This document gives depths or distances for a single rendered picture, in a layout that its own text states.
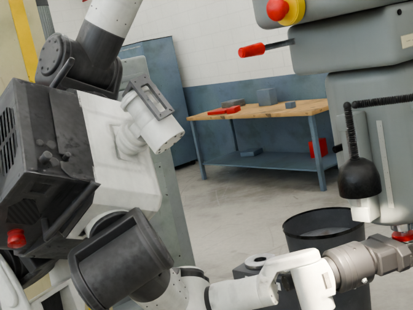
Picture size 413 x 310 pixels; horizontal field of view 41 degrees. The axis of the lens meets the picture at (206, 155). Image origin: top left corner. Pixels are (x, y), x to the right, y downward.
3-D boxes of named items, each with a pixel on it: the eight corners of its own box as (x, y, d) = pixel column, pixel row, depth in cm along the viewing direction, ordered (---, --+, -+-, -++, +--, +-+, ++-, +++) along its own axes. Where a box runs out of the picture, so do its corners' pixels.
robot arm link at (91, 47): (66, 8, 112) (39, 70, 115) (85, 21, 106) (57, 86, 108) (112, 29, 120) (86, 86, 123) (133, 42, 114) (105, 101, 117)
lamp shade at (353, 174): (334, 200, 96) (329, 165, 95) (345, 187, 102) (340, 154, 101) (377, 198, 92) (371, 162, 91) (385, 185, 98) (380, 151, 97)
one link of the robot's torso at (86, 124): (-47, 301, 98) (44, 195, 79) (-52, 147, 116) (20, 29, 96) (99, 301, 118) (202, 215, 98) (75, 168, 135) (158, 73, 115)
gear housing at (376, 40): (398, 65, 93) (390, 4, 91) (291, 77, 112) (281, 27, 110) (491, 35, 112) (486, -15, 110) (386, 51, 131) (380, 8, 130)
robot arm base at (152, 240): (110, 330, 93) (78, 301, 85) (86, 275, 102) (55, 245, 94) (185, 278, 95) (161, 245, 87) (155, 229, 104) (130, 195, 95)
